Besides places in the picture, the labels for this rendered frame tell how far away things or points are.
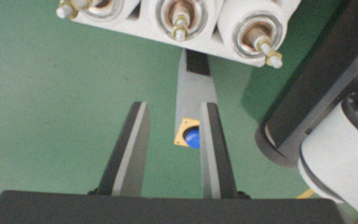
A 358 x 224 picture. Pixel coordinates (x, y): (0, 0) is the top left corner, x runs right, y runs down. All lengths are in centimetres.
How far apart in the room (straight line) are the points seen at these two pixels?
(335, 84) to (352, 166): 24
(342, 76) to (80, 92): 77
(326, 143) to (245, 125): 48
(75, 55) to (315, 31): 71
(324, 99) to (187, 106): 35
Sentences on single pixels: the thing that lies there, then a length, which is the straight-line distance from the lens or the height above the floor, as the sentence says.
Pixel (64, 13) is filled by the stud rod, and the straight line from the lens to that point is 23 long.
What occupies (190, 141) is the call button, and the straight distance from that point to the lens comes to 33.
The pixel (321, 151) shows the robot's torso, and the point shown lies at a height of 35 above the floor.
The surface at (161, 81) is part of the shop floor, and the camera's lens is 65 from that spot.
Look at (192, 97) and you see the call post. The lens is 37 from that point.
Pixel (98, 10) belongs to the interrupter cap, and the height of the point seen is 25.
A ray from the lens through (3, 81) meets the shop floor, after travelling 92.
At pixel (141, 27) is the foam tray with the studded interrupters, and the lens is 39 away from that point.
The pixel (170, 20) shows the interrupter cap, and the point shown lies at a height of 25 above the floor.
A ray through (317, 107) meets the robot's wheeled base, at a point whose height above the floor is 18.
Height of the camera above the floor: 54
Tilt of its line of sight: 48 degrees down
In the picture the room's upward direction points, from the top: 178 degrees counter-clockwise
